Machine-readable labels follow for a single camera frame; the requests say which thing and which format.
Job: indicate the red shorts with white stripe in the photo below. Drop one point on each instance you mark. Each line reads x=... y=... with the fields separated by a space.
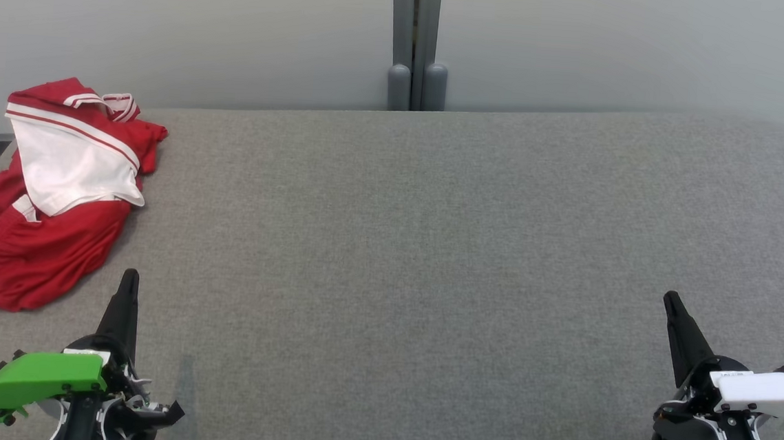
x=37 y=264

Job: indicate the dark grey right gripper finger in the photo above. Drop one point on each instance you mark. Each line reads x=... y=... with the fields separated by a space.
x=687 y=341

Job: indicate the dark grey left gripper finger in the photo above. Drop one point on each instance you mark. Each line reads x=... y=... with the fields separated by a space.
x=123 y=312

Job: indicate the grey double metal post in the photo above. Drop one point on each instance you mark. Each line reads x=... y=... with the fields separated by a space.
x=415 y=42

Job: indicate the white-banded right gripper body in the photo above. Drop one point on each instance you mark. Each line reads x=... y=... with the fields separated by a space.
x=766 y=394

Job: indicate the red and white shirt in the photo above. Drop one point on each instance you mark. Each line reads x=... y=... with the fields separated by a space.
x=71 y=170

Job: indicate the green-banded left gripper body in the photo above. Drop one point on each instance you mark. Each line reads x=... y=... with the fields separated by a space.
x=43 y=378

